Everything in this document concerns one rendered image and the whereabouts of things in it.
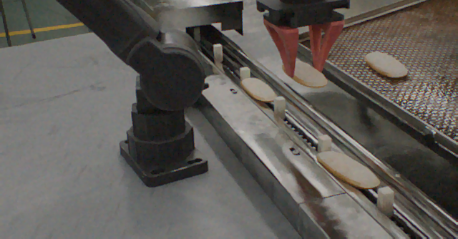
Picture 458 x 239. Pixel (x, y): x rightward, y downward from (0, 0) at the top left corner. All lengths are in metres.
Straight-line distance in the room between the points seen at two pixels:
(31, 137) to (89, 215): 0.26
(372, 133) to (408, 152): 0.07
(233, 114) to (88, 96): 0.32
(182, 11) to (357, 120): 0.44
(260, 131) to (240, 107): 0.09
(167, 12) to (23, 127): 0.37
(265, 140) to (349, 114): 0.22
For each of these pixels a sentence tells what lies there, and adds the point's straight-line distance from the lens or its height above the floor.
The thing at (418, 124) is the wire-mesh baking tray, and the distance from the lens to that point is 0.79.
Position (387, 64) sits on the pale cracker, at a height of 0.91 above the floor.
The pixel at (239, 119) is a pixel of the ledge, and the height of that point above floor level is 0.86.
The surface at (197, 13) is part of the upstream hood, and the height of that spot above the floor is 0.90.
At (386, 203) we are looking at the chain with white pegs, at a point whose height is 0.86.
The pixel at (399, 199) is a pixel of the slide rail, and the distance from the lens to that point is 0.72.
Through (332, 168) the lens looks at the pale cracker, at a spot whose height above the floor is 0.86.
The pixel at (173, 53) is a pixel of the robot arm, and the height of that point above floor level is 0.99.
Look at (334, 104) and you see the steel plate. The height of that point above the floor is 0.82.
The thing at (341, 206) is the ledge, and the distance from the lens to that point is 0.67.
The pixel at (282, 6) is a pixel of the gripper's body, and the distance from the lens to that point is 0.78.
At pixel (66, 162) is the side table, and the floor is 0.82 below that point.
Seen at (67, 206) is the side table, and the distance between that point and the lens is 0.79.
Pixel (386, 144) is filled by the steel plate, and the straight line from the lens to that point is 0.90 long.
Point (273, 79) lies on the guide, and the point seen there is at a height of 0.86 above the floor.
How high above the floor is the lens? 1.22
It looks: 24 degrees down
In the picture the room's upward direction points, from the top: 3 degrees counter-clockwise
